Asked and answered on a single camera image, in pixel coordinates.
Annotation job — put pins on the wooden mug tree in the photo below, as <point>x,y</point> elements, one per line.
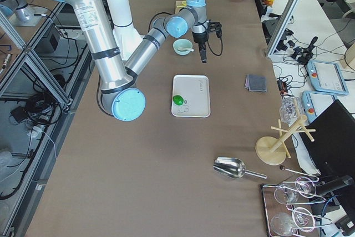
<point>273,151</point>

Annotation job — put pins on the metal scoop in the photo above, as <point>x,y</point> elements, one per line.
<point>233,168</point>

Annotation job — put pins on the light green bowl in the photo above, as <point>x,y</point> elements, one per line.
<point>182,43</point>

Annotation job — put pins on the blue teach pendant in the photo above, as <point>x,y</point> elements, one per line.
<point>326,77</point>
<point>315,103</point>

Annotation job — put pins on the glass dish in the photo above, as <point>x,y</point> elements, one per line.
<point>291,108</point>

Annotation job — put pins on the upper blue teach pendant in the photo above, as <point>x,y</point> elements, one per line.
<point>326,77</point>

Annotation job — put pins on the white pillar with base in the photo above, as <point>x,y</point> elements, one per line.
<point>125,34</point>

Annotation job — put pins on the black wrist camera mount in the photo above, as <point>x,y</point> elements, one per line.
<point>215,27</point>

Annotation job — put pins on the white rabbit tray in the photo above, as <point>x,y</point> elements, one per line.
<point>195,91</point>

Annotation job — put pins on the wooden cutting board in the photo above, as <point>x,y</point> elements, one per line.
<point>177,10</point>

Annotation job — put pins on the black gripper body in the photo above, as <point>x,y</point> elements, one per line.
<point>199,38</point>

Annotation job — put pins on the green lime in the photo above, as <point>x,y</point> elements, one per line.
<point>178,100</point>

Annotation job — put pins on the black tray with glasses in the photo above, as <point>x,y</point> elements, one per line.
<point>287,207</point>

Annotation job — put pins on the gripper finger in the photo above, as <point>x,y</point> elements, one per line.
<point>202,51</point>

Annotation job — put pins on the aluminium frame post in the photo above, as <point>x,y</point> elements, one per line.
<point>280,28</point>

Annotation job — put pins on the folded grey cloth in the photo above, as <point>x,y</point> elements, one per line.
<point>255,83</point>

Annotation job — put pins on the white ceramic spoon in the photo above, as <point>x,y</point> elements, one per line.
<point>183,49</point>

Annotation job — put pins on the lower blue teach pendant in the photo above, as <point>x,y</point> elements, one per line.
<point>315,103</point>

